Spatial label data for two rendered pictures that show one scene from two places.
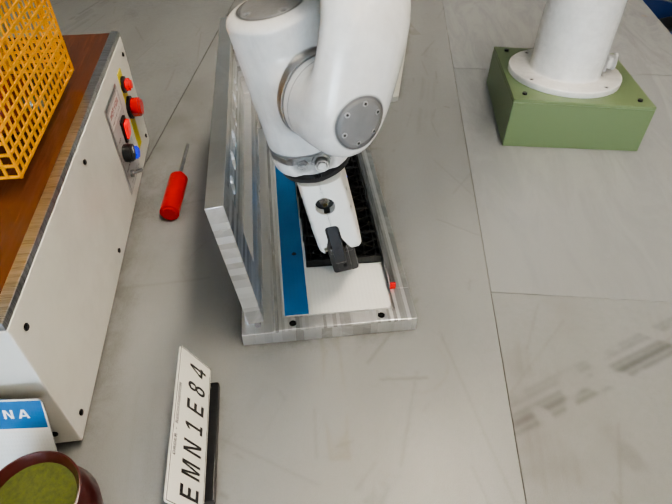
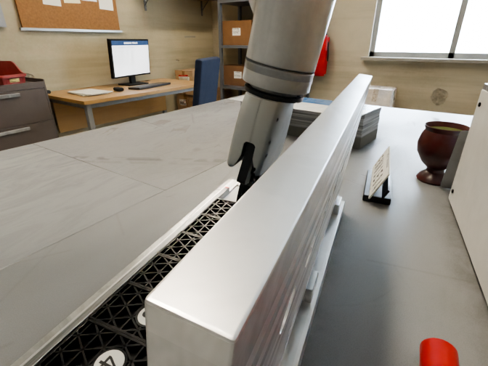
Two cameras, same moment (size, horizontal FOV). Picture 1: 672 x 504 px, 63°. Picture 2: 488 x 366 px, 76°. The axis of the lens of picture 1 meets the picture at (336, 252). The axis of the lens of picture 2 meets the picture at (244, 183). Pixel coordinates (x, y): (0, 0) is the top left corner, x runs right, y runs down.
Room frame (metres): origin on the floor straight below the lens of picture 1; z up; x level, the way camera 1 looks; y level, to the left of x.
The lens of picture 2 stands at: (0.85, 0.19, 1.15)
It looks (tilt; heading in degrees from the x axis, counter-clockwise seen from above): 25 degrees down; 210
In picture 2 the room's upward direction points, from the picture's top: straight up
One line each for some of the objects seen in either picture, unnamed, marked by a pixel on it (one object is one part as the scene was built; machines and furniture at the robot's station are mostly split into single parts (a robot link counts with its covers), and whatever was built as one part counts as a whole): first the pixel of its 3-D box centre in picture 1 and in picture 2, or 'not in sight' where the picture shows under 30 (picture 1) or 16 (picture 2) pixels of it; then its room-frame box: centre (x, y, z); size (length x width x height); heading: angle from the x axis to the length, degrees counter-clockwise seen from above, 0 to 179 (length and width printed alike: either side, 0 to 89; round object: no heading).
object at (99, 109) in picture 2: not in sight; (137, 125); (-1.29, -2.28, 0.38); 1.40 x 0.72 x 0.75; 176
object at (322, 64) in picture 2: not in sight; (322, 51); (-2.85, -0.93, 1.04); 0.18 x 0.15 x 0.50; 86
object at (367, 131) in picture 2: not in sight; (304, 116); (-0.06, -0.12, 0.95); 0.40 x 0.13 x 0.09; 81
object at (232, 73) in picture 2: not in sight; (241, 75); (-2.76, -1.92, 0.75); 0.42 x 0.21 x 0.24; 83
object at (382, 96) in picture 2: not in sight; (375, 97); (-2.66, -0.27, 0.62); 0.36 x 0.29 x 0.22; 86
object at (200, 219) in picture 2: (337, 224); (224, 234); (0.57, 0.00, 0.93); 0.10 x 0.05 x 0.01; 96
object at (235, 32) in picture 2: not in sight; (241, 33); (-2.76, -1.92, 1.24); 0.42 x 0.21 x 0.27; 85
